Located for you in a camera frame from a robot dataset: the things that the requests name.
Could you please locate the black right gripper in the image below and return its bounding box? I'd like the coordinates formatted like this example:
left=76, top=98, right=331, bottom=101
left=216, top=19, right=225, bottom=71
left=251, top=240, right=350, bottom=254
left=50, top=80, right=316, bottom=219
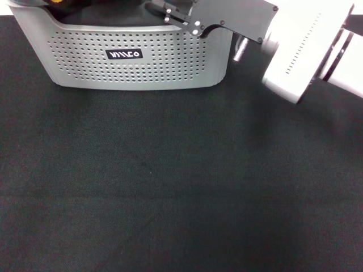
left=162, top=0, right=280, bottom=45

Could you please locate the yellow towel with black edge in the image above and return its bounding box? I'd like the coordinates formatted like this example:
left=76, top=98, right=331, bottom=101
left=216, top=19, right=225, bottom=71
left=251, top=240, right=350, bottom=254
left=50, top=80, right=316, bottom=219
left=45, top=0, right=87, bottom=18

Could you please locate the grey perforated plastic storage box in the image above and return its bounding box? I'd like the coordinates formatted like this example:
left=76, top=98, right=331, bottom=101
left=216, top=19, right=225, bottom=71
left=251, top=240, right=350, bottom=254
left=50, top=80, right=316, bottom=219
left=7, top=0, right=235, bottom=92

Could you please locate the black tablecloth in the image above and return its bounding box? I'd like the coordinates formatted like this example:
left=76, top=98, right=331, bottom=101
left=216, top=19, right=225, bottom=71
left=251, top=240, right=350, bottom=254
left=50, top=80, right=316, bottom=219
left=0, top=14, right=363, bottom=272

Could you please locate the black cloth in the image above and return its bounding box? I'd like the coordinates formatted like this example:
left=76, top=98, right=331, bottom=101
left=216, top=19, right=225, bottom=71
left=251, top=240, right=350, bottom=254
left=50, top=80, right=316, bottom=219
left=56, top=0, right=188, bottom=28

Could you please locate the silver cable connector plug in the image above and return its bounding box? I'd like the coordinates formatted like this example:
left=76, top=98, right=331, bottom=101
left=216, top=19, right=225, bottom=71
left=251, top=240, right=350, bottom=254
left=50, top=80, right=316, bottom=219
left=232, top=34, right=251, bottom=62

